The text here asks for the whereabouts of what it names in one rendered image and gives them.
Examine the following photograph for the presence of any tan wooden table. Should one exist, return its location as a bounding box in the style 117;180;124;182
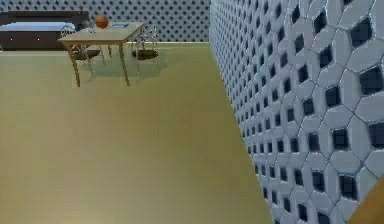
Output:
57;21;146;88

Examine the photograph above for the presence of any orange basketball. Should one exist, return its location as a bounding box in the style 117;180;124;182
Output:
93;14;110;30

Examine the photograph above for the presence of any dark brown bed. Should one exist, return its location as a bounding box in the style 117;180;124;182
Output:
0;10;90;52

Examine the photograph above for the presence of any orange wooden door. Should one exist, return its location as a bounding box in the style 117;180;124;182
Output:
346;174;384;224

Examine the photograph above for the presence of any wire chair with dark seat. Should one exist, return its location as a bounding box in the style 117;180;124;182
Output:
130;24;160;74
60;25;106;77

